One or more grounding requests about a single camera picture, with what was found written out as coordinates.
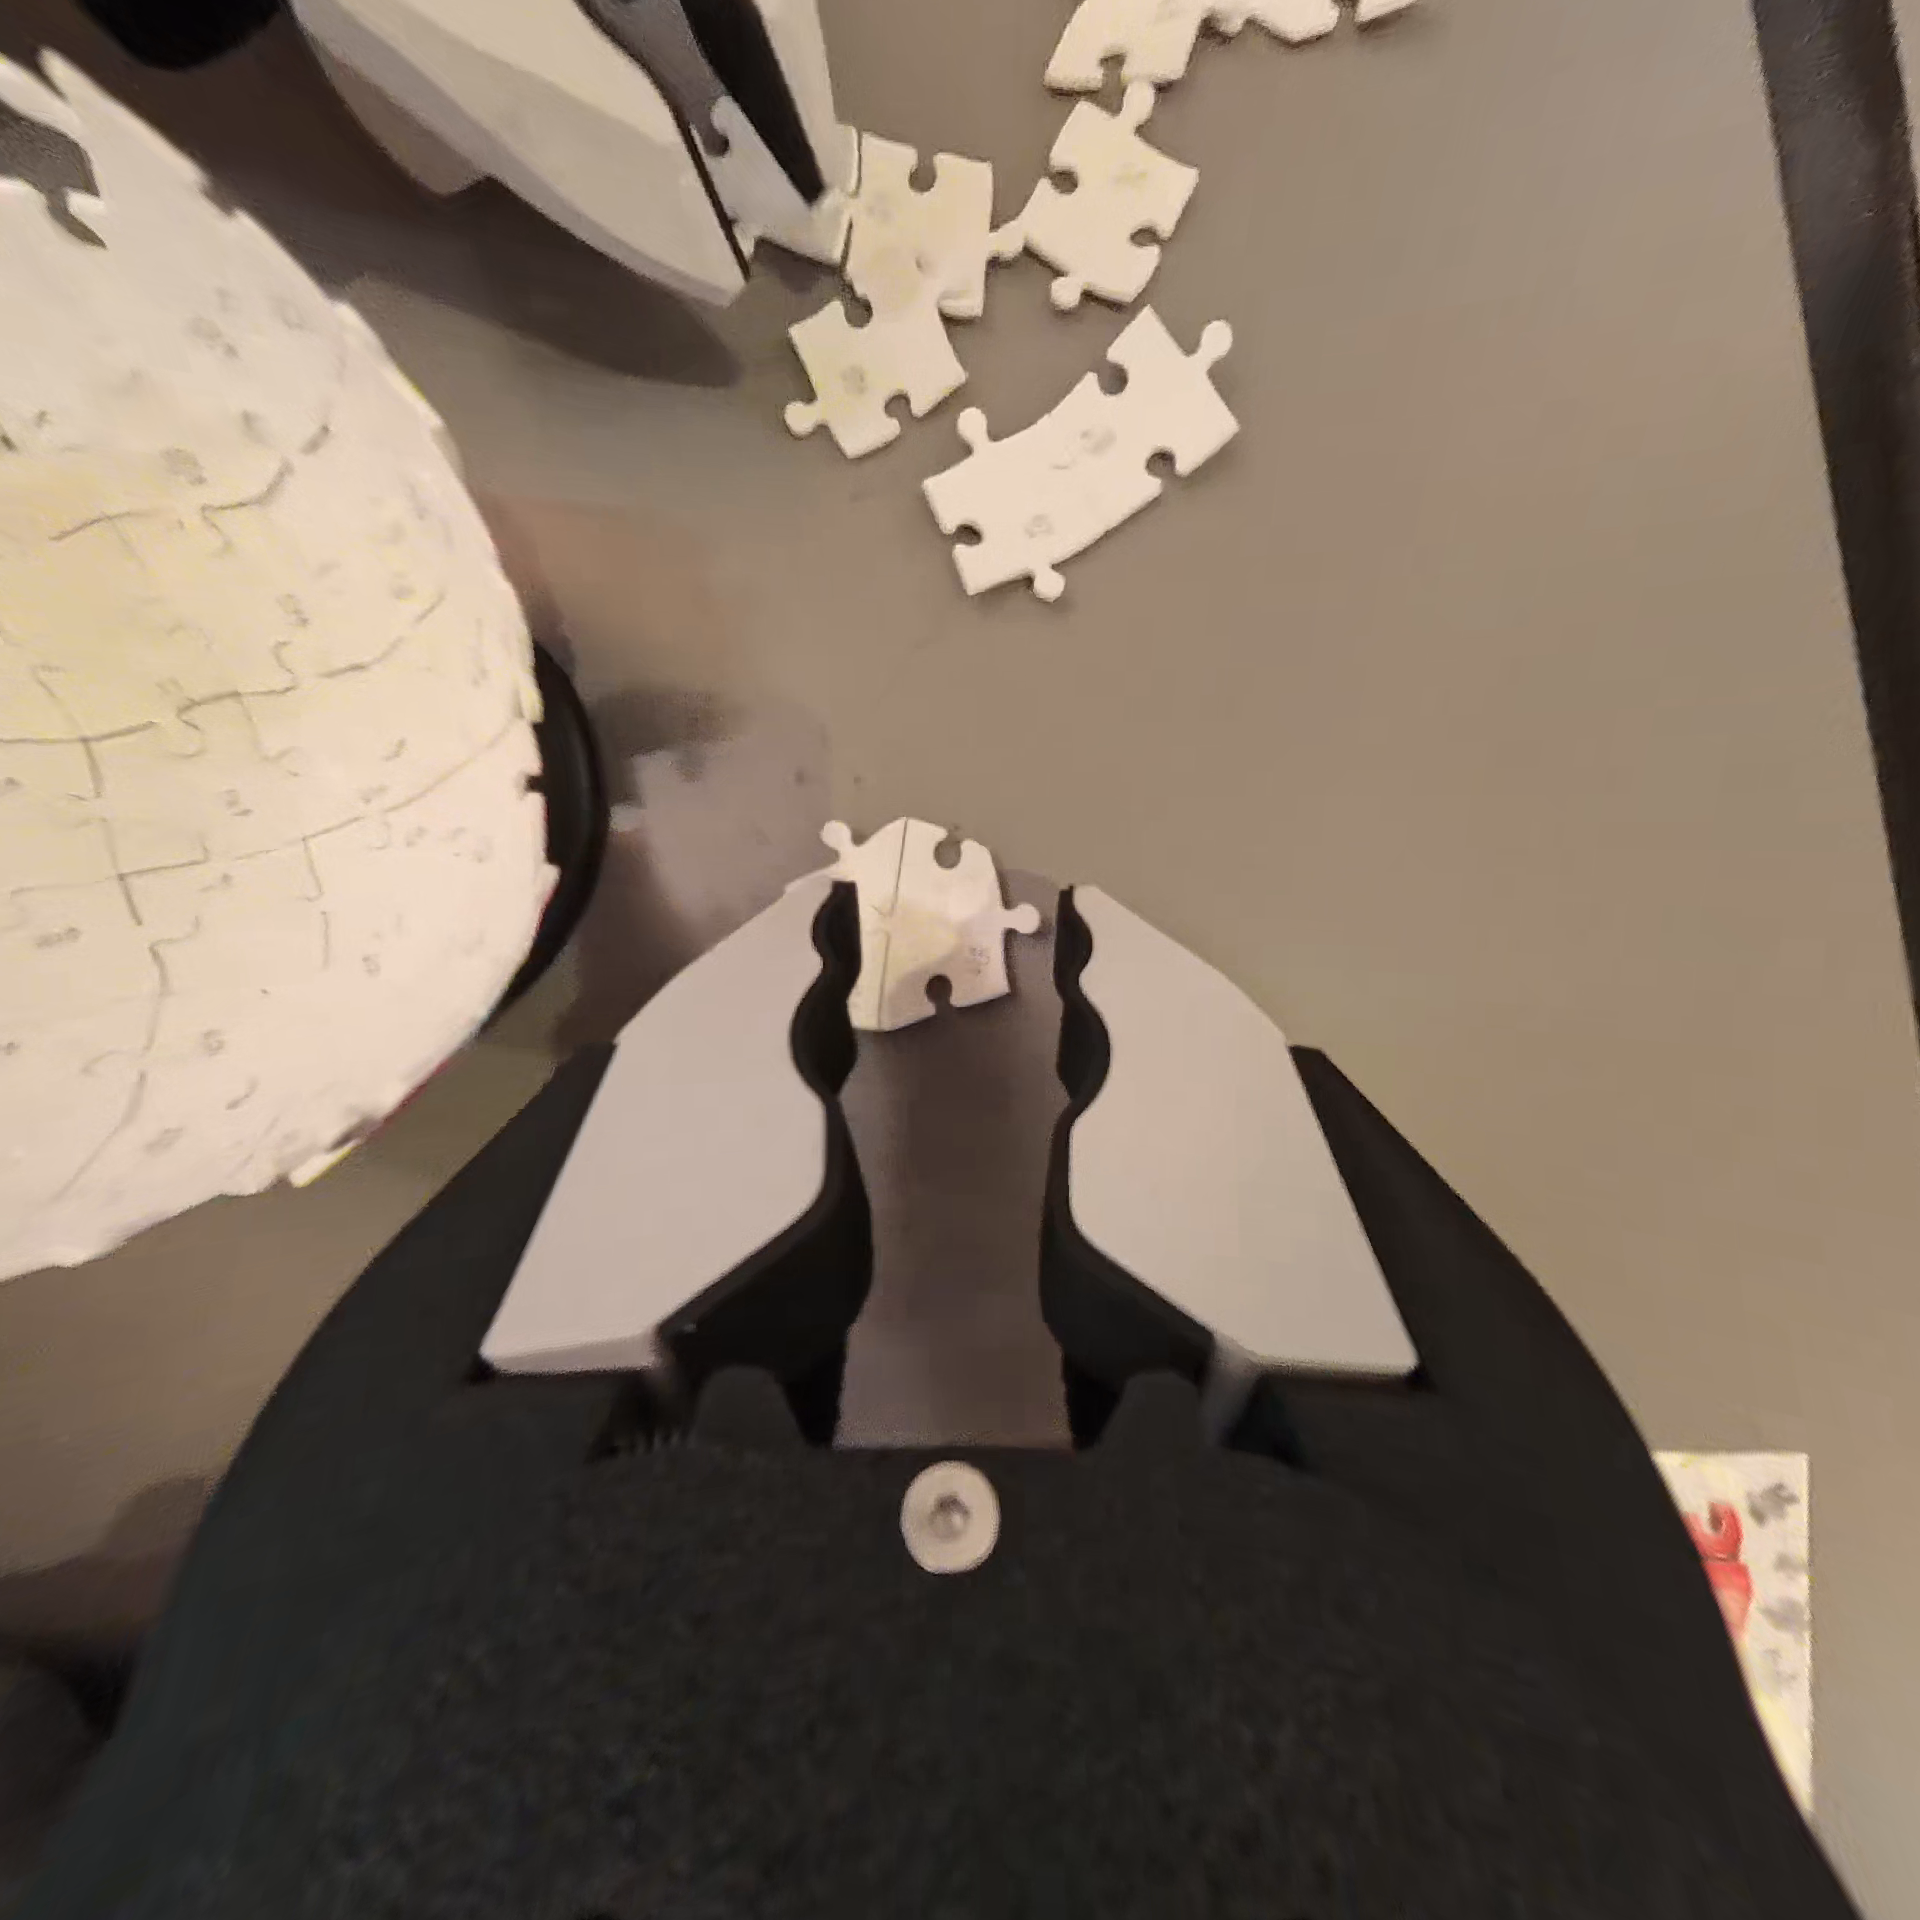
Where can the partly built white puzzle ball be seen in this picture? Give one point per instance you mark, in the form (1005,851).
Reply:
(225,674)

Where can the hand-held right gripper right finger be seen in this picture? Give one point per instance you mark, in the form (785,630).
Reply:
(1230,1184)

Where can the single white puzzle piece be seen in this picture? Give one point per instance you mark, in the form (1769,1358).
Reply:
(795,224)

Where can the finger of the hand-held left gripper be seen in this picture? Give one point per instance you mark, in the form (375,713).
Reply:
(795,75)
(511,105)

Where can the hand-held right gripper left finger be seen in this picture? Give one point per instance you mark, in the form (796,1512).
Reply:
(675,1154)

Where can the white puzzle piece pair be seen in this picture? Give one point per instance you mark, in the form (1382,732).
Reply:
(930,930)

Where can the printed instruction leaflet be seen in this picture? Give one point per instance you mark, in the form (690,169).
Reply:
(1740,1620)

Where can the puzzle pieces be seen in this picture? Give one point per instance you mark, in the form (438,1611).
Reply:
(1080,451)

